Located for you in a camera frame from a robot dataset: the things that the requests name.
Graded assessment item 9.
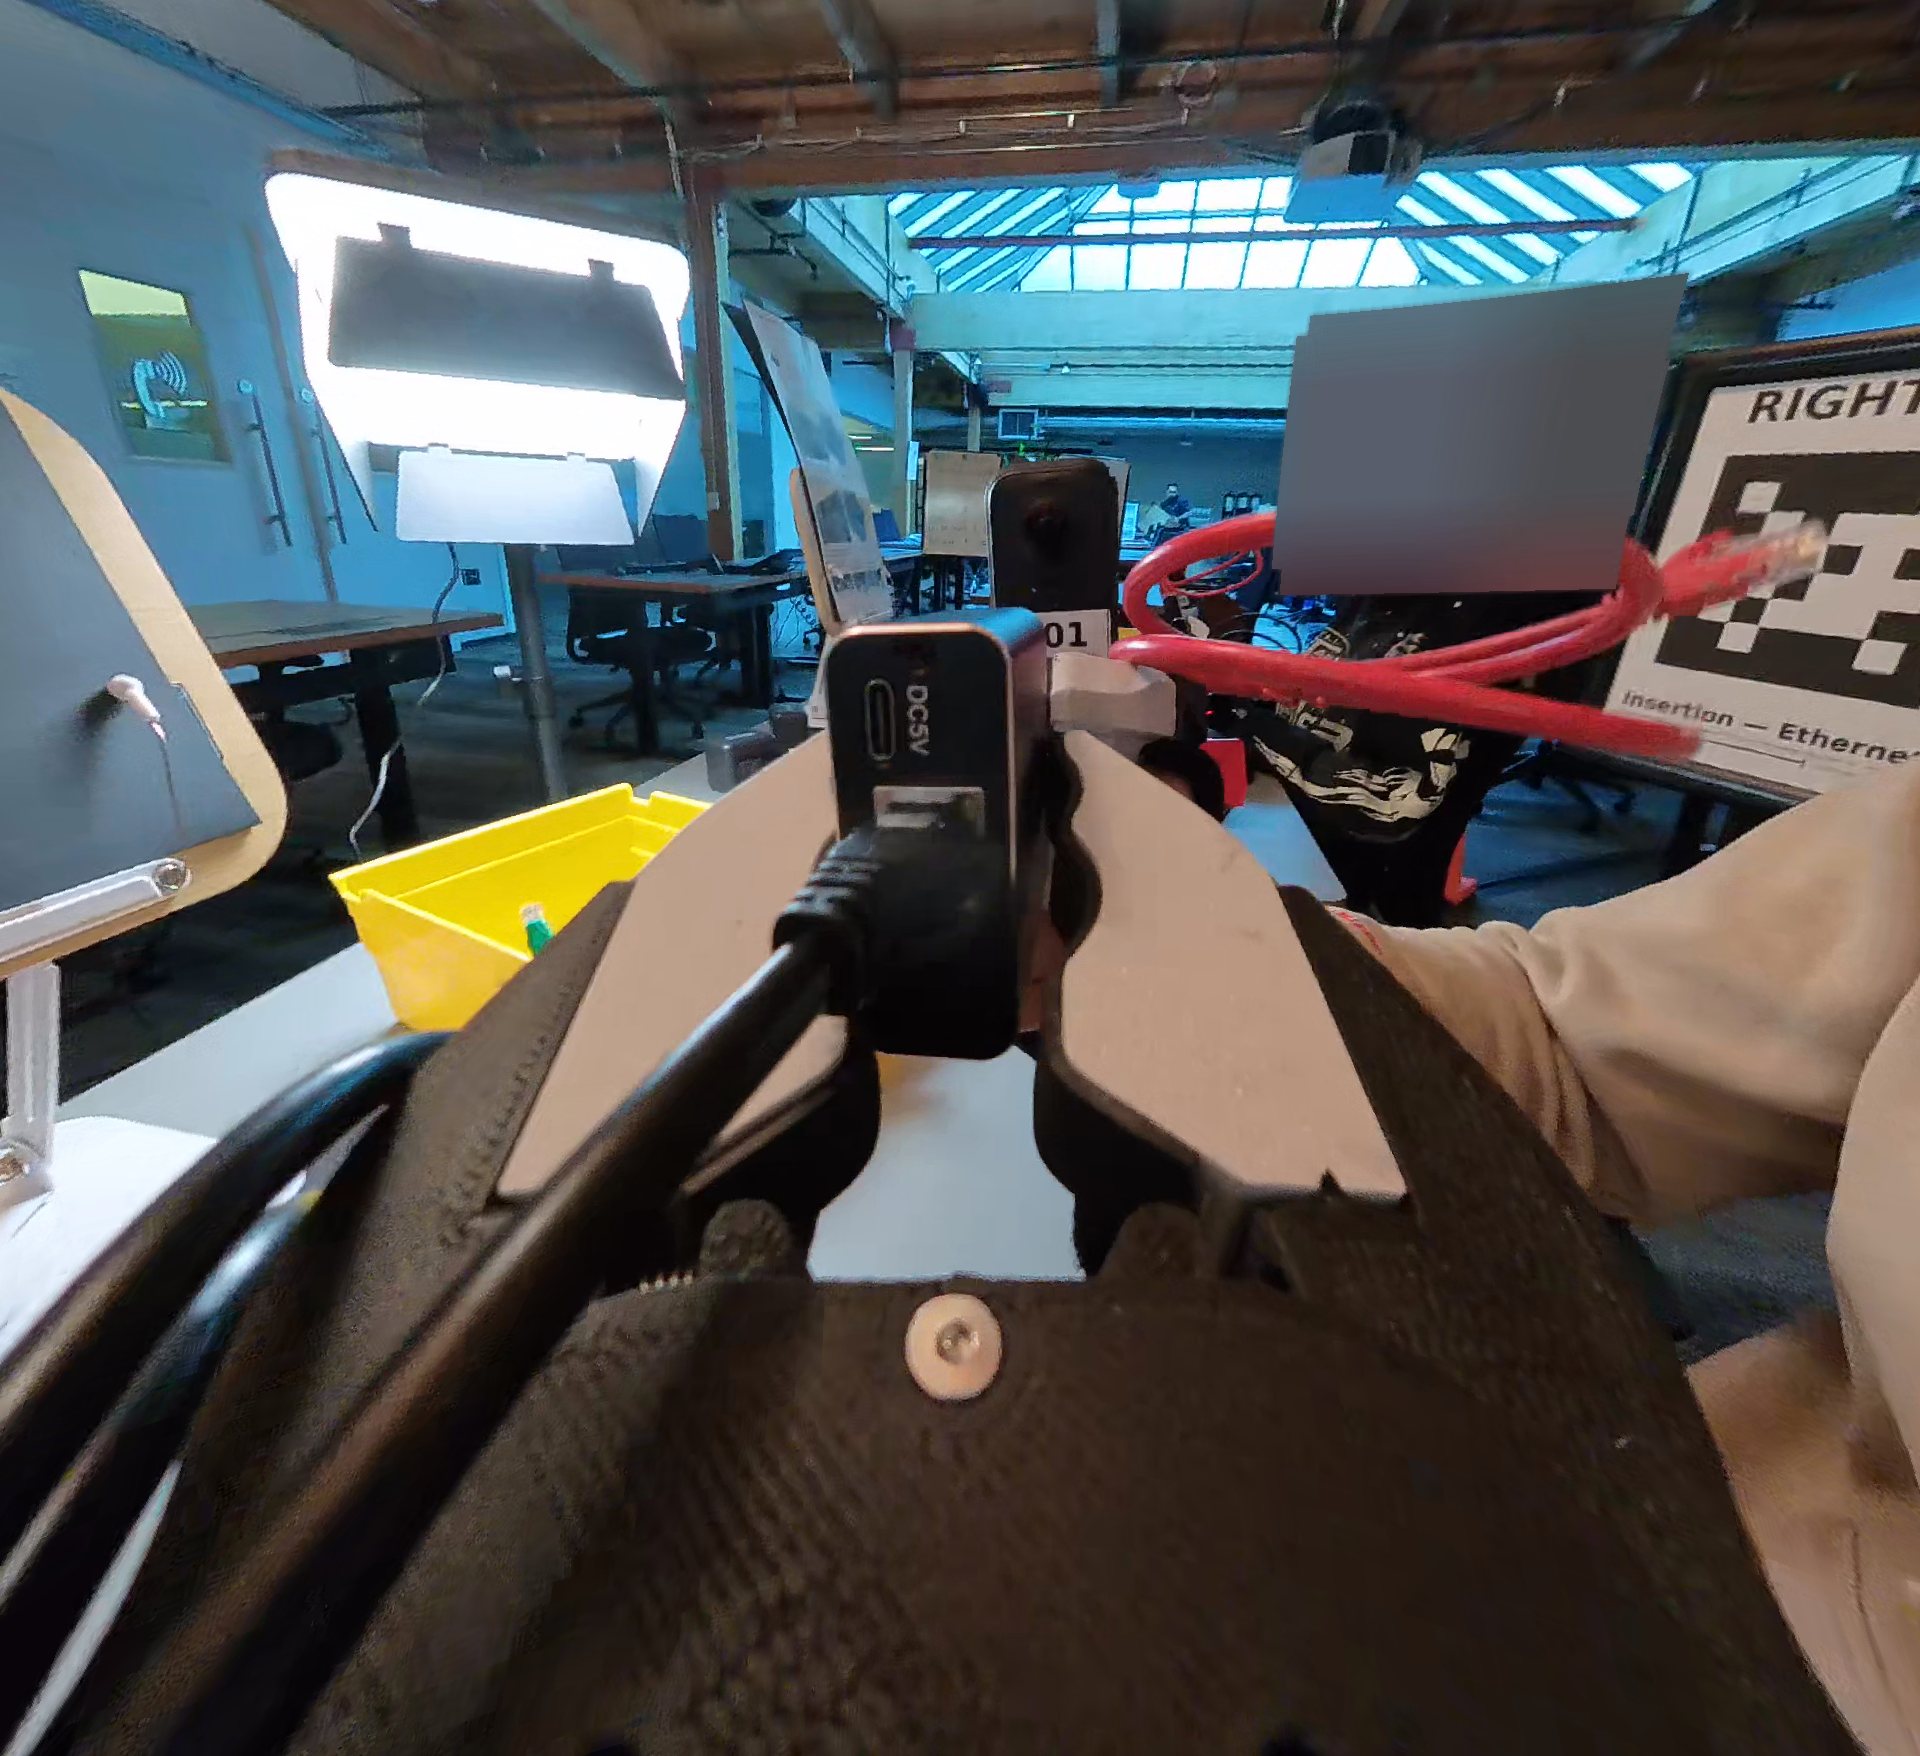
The yellow plastic bin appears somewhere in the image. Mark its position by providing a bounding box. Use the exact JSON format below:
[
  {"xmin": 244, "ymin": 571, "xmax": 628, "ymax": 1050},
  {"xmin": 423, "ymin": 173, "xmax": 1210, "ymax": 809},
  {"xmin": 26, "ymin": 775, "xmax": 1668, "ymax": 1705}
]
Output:
[{"xmin": 324, "ymin": 778, "xmax": 716, "ymax": 1034}]

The person's right forearm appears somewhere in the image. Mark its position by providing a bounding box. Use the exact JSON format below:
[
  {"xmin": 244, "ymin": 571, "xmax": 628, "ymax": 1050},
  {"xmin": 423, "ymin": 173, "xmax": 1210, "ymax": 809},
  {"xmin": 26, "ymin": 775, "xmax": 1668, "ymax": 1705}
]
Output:
[{"xmin": 1329, "ymin": 745, "xmax": 1920, "ymax": 1222}]

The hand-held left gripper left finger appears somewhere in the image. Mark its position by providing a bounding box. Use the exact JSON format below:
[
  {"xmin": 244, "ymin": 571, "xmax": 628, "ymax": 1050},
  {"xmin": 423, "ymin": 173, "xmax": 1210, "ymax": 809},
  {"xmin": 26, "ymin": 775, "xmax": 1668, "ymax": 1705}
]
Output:
[{"xmin": 495, "ymin": 734, "xmax": 884, "ymax": 1207}]

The green wall poster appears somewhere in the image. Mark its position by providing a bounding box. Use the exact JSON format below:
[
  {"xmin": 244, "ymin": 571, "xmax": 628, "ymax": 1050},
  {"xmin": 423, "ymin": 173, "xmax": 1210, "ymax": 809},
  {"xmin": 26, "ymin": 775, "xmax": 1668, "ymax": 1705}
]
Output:
[{"xmin": 77, "ymin": 267, "xmax": 235, "ymax": 465}]

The white softbox light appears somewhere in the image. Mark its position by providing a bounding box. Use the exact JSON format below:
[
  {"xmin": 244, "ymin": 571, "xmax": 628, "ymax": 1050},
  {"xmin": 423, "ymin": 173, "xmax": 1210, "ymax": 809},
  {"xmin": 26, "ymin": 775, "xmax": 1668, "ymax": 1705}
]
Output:
[{"xmin": 268, "ymin": 173, "xmax": 690, "ymax": 548}]

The grey light stand pole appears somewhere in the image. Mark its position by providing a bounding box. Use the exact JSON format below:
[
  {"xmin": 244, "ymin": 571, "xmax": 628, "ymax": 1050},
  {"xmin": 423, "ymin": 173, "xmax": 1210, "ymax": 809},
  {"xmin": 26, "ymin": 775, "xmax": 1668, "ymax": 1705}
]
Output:
[{"xmin": 503, "ymin": 538, "xmax": 570, "ymax": 809}]

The black ethernet cable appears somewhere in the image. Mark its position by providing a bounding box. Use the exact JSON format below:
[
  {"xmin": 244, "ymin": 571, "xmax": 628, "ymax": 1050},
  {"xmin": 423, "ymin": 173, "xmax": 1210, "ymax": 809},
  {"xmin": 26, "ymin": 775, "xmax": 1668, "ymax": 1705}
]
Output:
[{"xmin": 0, "ymin": 829, "xmax": 998, "ymax": 1756}]

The wooden desk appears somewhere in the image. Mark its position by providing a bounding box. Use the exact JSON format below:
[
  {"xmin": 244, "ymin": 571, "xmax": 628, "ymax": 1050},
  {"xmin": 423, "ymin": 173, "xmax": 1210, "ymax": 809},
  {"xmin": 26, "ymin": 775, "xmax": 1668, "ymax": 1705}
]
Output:
[{"xmin": 188, "ymin": 600, "xmax": 504, "ymax": 864}]

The black white tag sign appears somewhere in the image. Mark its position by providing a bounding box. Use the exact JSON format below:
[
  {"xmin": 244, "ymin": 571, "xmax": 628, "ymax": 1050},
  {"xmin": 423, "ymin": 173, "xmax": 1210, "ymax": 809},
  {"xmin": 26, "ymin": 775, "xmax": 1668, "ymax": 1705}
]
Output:
[{"xmin": 1619, "ymin": 333, "xmax": 1920, "ymax": 804}]

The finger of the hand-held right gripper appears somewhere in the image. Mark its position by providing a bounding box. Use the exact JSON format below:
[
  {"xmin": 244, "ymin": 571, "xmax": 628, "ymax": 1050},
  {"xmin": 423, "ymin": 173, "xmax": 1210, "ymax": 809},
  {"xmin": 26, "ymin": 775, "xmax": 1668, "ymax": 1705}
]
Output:
[{"xmin": 1049, "ymin": 652, "xmax": 1184, "ymax": 743}]

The wooden easel sign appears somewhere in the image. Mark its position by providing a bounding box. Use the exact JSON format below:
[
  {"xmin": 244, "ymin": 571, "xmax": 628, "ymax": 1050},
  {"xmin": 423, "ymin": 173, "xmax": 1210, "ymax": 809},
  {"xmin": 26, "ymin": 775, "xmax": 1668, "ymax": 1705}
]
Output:
[{"xmin": 724, "ymin": 301, "xmax": 908, "ymax": 678}]

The black ethernet adapter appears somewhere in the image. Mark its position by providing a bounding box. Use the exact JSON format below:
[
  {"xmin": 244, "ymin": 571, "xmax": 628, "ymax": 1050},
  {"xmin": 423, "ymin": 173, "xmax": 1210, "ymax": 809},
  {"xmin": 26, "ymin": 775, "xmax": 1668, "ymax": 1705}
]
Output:
[{"xmin": 821, "ymin": 609, "xmax": 1055, "ymax": 1064}]

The red ethernet cable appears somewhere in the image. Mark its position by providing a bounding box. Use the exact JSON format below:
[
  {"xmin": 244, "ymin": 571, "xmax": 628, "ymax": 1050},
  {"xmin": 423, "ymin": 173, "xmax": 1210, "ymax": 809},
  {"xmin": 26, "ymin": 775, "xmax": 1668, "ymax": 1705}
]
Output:
[{"xmin": 1118, "ymin": 511, "xmax": 1831, "ymax": 760}]

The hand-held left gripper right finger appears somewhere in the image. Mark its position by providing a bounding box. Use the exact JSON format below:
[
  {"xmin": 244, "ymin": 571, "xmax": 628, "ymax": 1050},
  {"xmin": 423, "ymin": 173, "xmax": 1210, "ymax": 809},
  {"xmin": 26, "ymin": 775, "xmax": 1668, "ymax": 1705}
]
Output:
[{"xmin": 1039, "ymin": 734, "xmax": 1415, "ymax": 1207}]

